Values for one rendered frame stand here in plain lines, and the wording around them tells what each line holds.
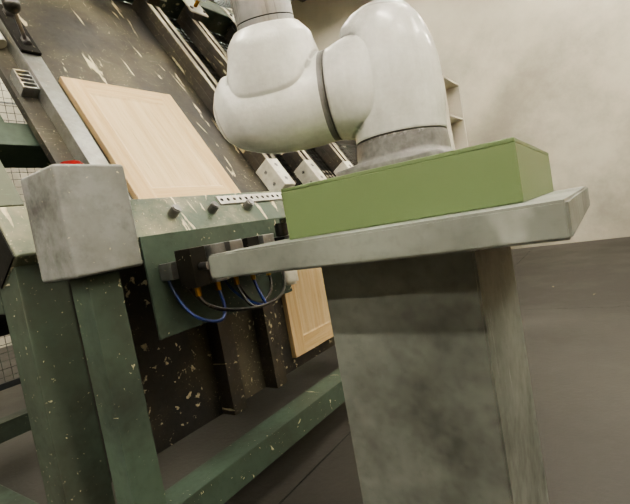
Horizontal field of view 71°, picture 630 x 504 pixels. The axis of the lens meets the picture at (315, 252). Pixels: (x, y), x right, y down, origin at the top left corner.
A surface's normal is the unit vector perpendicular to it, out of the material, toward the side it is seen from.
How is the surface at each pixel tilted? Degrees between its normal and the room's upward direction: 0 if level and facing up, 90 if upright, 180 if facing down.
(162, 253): 90
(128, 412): 90
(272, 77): 99
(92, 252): 90
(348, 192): 90
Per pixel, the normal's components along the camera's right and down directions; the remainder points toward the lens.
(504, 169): -0.55, 0.15
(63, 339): 0.81, -0.11
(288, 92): -0.22, 0.14
